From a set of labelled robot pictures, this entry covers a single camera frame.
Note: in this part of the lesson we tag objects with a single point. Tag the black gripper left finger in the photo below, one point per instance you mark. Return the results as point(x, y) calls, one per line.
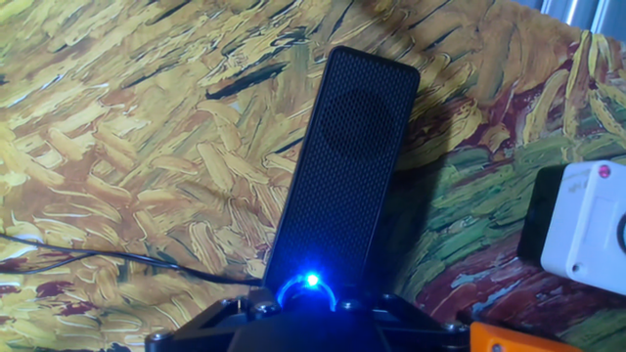
point(191, 337)

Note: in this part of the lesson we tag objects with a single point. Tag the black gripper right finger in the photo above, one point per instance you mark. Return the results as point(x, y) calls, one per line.
point(430, 337)

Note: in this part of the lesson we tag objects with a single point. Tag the blue-lit speaker volume knob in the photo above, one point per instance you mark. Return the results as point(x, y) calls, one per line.
point(305, 299)

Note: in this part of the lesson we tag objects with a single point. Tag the black speaker bar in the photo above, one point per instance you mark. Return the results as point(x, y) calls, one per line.
point(342, 171)

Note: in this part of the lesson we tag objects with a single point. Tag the orange box red mushroom button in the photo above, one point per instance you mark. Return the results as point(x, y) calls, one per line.
point(513, 342)

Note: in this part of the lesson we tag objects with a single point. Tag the grey box large red button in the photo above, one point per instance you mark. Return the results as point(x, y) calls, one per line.
point(587, 230)

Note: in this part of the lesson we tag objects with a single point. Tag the painted blue yellow tablecloth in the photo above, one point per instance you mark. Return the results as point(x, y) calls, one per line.
point(122, 146)

